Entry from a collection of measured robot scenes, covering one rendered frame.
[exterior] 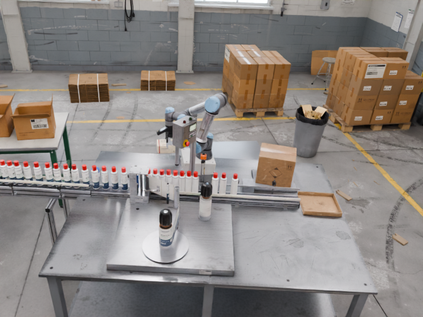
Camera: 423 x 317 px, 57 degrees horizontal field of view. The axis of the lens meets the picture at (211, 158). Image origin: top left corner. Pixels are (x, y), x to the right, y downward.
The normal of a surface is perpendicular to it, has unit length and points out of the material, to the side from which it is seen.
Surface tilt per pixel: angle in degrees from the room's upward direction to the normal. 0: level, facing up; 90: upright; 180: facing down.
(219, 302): 1
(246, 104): 93
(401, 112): 87
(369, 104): 90
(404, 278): 0
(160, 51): 90
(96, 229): 0
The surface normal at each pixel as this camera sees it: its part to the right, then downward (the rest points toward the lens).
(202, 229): 0.07, -0.85
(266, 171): -0.21, 0.50
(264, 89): 0.21, 0.55
